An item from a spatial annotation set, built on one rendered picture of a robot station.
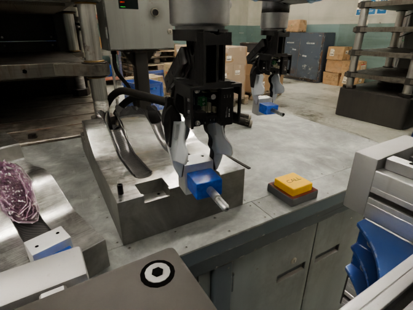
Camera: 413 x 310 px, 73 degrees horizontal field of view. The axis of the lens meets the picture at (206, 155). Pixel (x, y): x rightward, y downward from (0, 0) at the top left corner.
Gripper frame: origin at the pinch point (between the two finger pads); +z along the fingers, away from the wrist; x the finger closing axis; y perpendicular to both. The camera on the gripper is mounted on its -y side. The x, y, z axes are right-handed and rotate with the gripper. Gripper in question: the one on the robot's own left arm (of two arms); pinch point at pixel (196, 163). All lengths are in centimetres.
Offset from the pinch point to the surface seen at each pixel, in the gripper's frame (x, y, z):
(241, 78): 225, -360, 51
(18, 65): -33, -83, -9
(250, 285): 16.5, -5.0, 40.5
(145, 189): -7.2, -8.3, 7.6
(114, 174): -11.8, -14.4, 6.3
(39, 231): -25.2, -6.3, 9.9
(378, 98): 338, -201, 61
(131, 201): -10.5, -3.4, 6.4
